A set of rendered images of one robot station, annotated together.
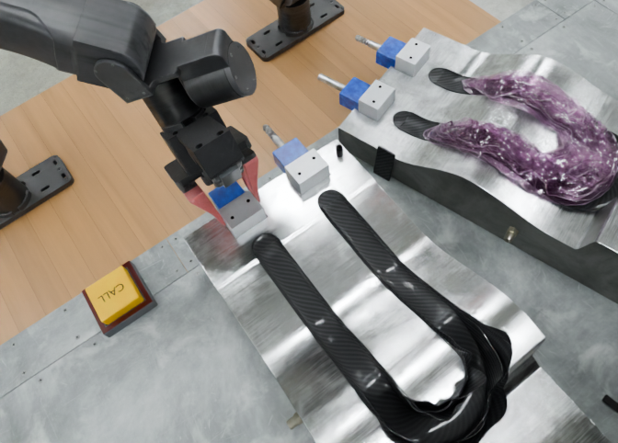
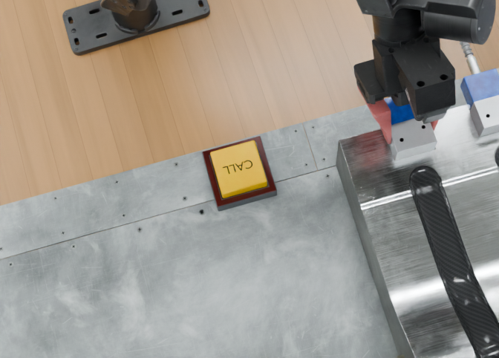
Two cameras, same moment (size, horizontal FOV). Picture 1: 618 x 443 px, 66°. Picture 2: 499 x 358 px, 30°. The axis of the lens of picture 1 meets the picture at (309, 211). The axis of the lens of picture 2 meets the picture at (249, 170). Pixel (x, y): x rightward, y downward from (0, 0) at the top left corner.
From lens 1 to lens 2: 0.53 m
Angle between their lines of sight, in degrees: 11
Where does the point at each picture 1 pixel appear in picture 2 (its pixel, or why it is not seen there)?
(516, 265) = not seen: outside the picture
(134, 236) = (266, 107)
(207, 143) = (430, 85)
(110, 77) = not seen: outside the picture
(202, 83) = (443, 21)
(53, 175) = not seen: outside the picture
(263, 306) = (403, 242)
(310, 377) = (433, 327)
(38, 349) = (141, 196)
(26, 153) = not seen: outside the picture
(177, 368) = (284, 269)
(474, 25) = not seen: outside the picture
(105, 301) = (229, 173)
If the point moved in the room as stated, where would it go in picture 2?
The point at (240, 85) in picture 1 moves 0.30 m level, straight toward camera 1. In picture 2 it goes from (479, 36) to (482, 328)
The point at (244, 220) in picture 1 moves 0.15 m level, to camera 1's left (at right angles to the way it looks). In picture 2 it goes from (413, 147) to (289, 125)
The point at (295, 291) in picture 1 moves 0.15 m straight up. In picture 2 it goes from (440, 239) to (462, 202)
